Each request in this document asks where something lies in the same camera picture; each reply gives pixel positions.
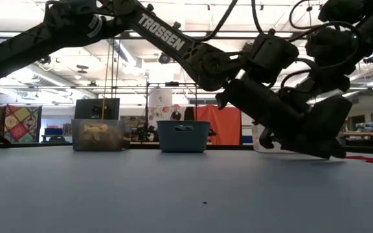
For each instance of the black rectangular stand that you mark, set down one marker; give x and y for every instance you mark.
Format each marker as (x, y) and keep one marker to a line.
(172, 83)

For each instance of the black dome camera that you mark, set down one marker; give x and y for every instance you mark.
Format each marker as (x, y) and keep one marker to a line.
(371, 59)

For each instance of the grey plastic basket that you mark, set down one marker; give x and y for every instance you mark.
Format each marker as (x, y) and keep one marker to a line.
(76, 142)

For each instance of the orange cloth panel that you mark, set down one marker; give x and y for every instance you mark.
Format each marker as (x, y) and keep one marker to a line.
(225, 126)

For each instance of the wide tan rubber band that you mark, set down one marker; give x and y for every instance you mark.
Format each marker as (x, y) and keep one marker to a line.
(94, 128)

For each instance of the colourful patchwork quilt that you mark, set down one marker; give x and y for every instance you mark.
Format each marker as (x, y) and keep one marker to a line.
(23, 123)

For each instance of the blue storage bin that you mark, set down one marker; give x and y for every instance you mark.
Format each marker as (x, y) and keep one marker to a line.
(53, 131)

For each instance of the wooden side table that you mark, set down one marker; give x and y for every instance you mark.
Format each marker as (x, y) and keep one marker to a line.
(368, 133)

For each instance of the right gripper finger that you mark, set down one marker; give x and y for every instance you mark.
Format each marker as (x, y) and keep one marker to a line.
(330, 119)

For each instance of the small black background machine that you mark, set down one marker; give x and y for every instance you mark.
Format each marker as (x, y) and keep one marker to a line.
(142, 133)

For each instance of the floral cloth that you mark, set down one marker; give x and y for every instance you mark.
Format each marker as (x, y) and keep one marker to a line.
(160, 112)

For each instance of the teal plastic basket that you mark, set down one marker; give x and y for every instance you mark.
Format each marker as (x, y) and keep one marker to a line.
(193, 140)

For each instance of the round black camera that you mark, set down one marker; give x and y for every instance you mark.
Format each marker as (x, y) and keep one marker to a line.
(164, 59)

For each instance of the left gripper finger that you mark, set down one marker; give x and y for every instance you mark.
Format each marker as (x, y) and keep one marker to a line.
(322, 149)

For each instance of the blue table mat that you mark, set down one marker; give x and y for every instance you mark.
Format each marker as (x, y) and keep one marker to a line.
(186, 200)

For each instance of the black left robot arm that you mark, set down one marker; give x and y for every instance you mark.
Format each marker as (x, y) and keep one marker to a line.
(160, 34)

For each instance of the black monitor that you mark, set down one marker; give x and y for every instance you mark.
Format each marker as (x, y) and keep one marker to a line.
(92, 108)

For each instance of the black studio light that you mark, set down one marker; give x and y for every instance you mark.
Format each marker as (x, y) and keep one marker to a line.
(45, 60)

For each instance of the person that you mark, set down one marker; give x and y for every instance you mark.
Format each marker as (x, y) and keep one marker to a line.
(175, 115)

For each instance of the white plastic basket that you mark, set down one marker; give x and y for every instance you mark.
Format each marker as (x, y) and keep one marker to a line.
(257, 142)

